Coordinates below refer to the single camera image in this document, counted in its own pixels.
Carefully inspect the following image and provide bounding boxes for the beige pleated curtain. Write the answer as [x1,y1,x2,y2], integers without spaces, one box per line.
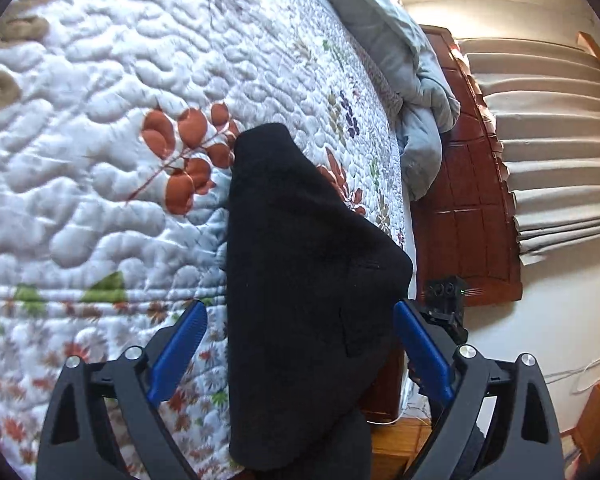
[460,38,600,264]

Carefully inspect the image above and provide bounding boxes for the black pants with red stripe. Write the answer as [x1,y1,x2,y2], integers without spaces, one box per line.
[226,124,412,479]

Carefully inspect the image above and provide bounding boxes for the wooden bedside table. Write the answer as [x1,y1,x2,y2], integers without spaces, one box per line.
[572,384,600,463]

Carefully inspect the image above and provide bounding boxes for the grey rumpled duvet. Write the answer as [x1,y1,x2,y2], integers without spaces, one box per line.
[328,0,460,202]

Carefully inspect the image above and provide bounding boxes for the reddish brown wooden headboard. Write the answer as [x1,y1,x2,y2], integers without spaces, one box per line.
[362,24,524,424]

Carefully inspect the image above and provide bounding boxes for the white floral quilted bedspread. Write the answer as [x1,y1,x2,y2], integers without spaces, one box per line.
[0,0,413,479]

